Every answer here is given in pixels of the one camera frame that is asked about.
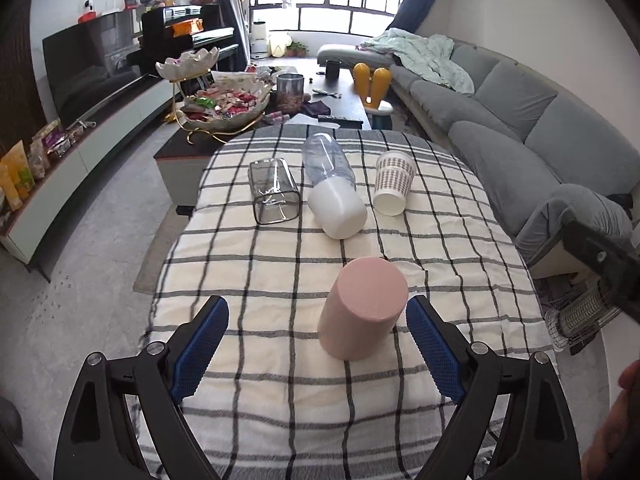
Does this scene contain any orange box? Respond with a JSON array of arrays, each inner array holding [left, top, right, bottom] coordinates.
[[172, 18, 206, 37]]

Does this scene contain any checked tablecloth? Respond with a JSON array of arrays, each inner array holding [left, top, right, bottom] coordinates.
[[137, 122, 551, 480]]

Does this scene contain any patterned paper cup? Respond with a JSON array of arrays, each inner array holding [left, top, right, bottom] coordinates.
[[372, 150, 418, 217]]

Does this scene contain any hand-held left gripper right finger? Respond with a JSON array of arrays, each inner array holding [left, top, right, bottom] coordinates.
[[405, 294, 583, 480]]

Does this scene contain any yellow rabbit-ear stool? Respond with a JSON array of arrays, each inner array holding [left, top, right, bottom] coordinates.
[[352, 62, 396, 131]]

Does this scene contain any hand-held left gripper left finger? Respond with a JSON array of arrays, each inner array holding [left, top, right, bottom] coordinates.
[[52, 295, 231, 480]]

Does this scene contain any tiered snack tray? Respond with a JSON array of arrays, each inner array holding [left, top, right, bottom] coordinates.
[[155, 46, 274, 144]]

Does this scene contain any grey sofa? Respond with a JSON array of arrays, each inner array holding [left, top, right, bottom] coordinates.
[[317, 35, 637, 273]]

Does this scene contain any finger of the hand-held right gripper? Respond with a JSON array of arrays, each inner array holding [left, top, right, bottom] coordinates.
[[562, 219, 640, 317]]

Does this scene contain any white air purifier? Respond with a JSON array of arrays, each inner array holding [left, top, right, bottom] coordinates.
[[248, 20, 270, 59]]

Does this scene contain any orange snack bag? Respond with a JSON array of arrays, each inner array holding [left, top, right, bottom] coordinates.
[[0, 141, 37, 212]]

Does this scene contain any black piano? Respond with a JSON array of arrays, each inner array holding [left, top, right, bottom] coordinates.
[[126, 4, 241, 79]]

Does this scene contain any white cup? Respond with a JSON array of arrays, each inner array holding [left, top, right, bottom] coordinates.
[[307, 180, 369, 240]]

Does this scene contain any light green blanket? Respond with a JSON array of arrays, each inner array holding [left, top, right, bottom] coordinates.
[[357, 27, 476, 97]]

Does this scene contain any grey lidded jar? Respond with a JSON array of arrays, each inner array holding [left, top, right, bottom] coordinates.
[[276, 73, 306, 112]]

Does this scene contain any person's right hand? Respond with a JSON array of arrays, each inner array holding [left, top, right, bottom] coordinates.
[[582, 360, 640, 480]]

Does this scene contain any pink cup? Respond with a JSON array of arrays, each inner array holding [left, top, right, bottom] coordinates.
[[317, 257, 409, 361]]

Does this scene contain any black remote control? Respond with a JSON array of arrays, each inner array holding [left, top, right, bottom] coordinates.
[[317, 114, 365, 128]]

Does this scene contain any clear plastic bottle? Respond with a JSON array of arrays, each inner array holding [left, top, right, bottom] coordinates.
[[302, 132, 359, 192]]

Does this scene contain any black television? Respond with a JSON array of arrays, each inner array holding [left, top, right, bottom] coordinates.
[[42, 10, 151, 124]]

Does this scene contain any clear square glass cup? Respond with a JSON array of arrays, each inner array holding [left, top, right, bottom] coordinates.
[[248, 157, 301, 225]]

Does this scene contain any pile of snack bags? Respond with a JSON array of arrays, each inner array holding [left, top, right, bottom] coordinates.
[[29, 120, 85, 182]]

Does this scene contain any wire guard heater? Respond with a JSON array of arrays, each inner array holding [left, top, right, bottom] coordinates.
[[544, 280, 629, 356]]

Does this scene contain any white television cabinet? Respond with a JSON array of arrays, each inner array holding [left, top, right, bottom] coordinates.
[[0, 77, 177, 282]]

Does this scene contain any dark coffee table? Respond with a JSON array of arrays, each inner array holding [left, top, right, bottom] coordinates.
[[154, 57, 374, 217]]

